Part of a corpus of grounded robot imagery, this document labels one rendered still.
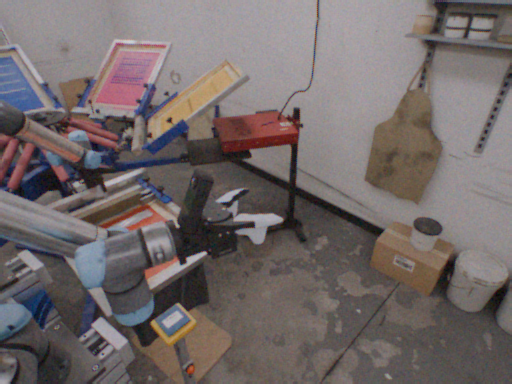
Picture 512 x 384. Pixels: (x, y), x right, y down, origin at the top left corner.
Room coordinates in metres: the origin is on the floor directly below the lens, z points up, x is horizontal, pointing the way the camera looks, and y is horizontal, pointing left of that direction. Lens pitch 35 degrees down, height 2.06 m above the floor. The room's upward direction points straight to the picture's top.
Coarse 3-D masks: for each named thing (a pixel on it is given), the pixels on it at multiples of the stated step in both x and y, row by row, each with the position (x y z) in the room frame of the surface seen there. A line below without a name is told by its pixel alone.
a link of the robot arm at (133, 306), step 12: (144, 276) 0.40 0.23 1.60; (132, 288) 0.37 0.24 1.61; (144, 288) 0.39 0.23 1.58; (108, 300) 0.37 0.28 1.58; (120, 300) 0.36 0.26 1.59; (132, 300) 0.37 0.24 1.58; (144, 300) 0.38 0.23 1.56; (120, 312) 0.36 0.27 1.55; (132, 312) 0.36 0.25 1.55; (144, 312) 0.37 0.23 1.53; (132, 324) 0.36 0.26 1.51
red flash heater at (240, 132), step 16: (272, 112) 2.61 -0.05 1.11; (224, 128) 2.27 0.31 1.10; (240, 128) 2.27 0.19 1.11; (256, 128) 2.27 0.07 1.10; (272, 128) 2.27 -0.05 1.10; (288, 128) 2.27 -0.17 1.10; (224, 144) 2.05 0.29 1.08; (240, 144) 2.08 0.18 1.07; (256, 144) 2.11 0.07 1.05; (272, 144) 2.15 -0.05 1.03
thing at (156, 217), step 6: (132, 210) 1.45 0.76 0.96; (138, 210) 1.45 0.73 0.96; (150, 210) 1.45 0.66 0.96; (120, 216) 1.40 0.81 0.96; (126, 216) 1.40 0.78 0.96; (150, 216) 1.40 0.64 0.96; (156, 216) 1.40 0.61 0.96; (162, 216) 1.40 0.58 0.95; (138, 222) 1.34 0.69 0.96; (144, 222) 1.34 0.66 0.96; (150, 222) 1.34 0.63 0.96; (126, 228) 1.30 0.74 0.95; (132, 228) 1.29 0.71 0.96; (138, 228) 1.29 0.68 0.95; (162, 264) 1.04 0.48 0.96; (168, 264) 1.04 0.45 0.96
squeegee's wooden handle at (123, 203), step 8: (136, 192) 1.48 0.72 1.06; (120, 200) 1.40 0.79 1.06; (128, 200) 1.43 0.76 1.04; (136, 200) 1.46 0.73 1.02; (104, 208) 1.34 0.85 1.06; (112, 208) 1.36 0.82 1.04; (120, 208) 1.39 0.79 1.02; (80, 216) 1.26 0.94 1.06; (88, 216) 1.27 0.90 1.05; (96, 216) 1.30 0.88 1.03; (104, 216) 1.33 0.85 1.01
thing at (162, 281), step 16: (128, 192) 1.59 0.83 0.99; (96, 208) 1.45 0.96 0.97; (176, 208) 1.42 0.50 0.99; (64, 256) 1.06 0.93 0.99; (192, 256) 1.05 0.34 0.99; (208, 256) 1.08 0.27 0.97; (176, 272) 0.96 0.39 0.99; (96, 288) 0.87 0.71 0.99; (160, 288) 0.89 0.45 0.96; (112, 320) 0.74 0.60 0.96
